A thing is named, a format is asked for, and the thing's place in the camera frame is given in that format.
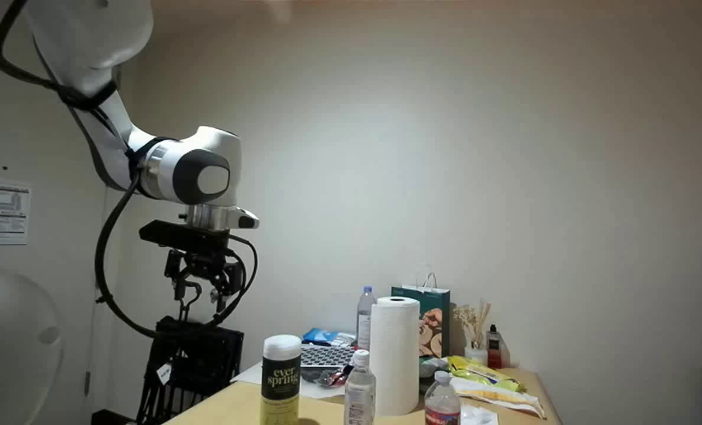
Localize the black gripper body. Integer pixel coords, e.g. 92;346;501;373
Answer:
163;243;250;308

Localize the small clear white-capped bottle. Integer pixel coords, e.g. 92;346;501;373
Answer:
343;351;379;425

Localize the yellow ever spring bottle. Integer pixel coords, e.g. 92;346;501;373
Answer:
260;333;303;425

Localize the blue-capped clear water bottle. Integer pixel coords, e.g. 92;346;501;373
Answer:
355;283;379;352

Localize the red-label clear water bottle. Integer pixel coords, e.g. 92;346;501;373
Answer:
423;368;463;425

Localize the small red bottle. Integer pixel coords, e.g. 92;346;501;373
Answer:
485;325;503;371

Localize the black folding crate cart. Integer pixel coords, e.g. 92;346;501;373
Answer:
134;314;245;425

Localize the blue snack packet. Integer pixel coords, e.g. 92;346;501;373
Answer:
300;326;346;351

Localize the grey keyboard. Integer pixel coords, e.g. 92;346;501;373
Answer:
299;343;358;387

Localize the white paper towel roll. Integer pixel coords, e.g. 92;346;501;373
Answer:
367;296;423;419

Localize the green paper gift bag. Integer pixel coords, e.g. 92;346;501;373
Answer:
390;269;453;361

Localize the reed diffuser jar with sticks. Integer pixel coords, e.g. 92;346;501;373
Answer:
453;302;495;364

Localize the yellow plastic packet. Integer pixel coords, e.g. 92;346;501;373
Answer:
442;355;529;397

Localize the wrapped plastic cutlery packet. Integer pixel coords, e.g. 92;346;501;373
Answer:
458;404;501;425

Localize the beige plastic bag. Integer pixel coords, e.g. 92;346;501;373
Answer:
451;375;549;421

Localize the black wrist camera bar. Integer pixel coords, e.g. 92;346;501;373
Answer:
137;221;236;248

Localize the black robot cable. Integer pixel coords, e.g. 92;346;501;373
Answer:
0;0;263;341

